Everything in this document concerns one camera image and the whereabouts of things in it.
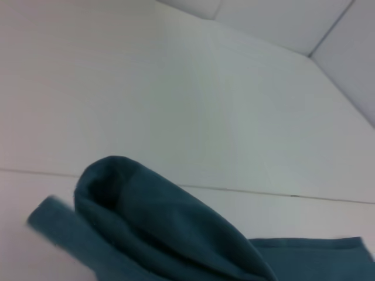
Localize teal FREE print T-shirt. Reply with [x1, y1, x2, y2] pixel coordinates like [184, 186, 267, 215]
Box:
[26, 155, 375, 281]

